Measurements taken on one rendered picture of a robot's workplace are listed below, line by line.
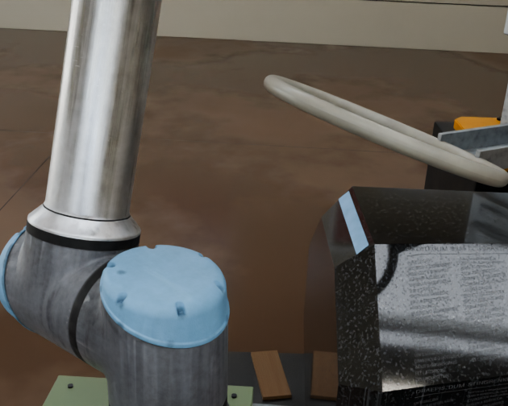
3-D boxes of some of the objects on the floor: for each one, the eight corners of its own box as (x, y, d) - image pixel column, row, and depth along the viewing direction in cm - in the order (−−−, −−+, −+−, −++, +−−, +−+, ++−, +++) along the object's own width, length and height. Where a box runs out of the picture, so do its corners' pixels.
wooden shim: (250, 354, 257) (251, 351, 257) (276, 353, 259) (276, 350, 258) (262, 400, 235) (263, 397, 235) (291, 398, 237) (291, 394, 236)
